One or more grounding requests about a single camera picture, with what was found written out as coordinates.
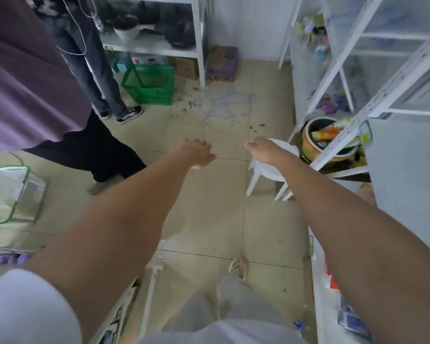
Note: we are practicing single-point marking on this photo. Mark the person's left hand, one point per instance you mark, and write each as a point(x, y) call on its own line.
point(197, 154)

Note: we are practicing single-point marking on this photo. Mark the person's right hand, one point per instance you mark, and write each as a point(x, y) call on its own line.
point(263, 150)

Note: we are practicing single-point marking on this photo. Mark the person's right fingers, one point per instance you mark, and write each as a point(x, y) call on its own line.
point(253, 143)

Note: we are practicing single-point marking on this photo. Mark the person's left thumb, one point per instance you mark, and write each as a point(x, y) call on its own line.
point(208, 161)

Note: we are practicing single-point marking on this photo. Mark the person's right forearm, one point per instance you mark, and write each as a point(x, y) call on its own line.
point(362, 254)

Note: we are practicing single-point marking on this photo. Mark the person's left forearm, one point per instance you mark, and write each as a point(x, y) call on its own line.
point(122, 225)

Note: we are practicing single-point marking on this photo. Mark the white plastic stool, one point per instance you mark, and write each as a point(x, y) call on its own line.
point(268, 173)

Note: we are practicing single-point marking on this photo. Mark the round pot with yellow rim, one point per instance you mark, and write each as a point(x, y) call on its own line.
point(313, 146)

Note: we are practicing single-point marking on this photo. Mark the orange bottle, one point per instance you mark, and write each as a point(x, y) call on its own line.
point(328, 132)

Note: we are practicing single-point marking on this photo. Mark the purple toys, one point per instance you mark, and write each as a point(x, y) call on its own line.
point(329, 103)

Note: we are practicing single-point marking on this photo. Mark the purple cardboard box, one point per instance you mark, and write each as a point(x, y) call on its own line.
point(222, 62)

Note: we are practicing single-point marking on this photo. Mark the green plastic crate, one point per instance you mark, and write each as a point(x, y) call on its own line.
point(150, 85)

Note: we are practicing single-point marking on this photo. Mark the brown cardboard box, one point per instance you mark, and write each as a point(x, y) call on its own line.
point(186, 68)

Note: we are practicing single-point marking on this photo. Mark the person's beige shoe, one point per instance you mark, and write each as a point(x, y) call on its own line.
point(238, 267)

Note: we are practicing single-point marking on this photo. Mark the white box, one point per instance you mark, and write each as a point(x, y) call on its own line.
point(150, 60)

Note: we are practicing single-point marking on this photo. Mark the hanging small packets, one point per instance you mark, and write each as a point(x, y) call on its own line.
point(313, 33)

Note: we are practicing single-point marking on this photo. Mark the tall white metal shelf rack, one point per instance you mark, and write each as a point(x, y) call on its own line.
point(362, 75)

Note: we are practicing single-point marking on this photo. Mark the black frying pan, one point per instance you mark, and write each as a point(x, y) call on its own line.
point(181, 33)

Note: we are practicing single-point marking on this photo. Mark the blue box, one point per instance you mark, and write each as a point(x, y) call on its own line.
point(121, 62)

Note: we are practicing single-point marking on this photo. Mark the person's grey trousers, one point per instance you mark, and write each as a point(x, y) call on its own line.
point(229, 311)

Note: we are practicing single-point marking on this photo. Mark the white bowl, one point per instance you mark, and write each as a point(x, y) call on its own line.
point(126, 32)

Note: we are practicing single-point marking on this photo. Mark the red packet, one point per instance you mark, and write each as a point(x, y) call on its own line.
point(332, 279)

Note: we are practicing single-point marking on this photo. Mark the white low shelf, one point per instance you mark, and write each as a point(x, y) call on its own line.
point(326, 300)

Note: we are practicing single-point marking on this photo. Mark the green mesh basket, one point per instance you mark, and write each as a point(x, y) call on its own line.
point(10, 193)

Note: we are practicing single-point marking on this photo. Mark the blue packet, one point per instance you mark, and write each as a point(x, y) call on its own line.
point(353, 320)

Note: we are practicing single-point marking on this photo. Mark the purple packets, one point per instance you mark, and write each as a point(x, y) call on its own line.
point(7, 259)

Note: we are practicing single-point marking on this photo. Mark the person's white sleeve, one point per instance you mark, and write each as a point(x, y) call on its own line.
point(25, 311)

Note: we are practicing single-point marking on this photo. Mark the white shelf frame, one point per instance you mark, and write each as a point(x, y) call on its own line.
point(129, 308)

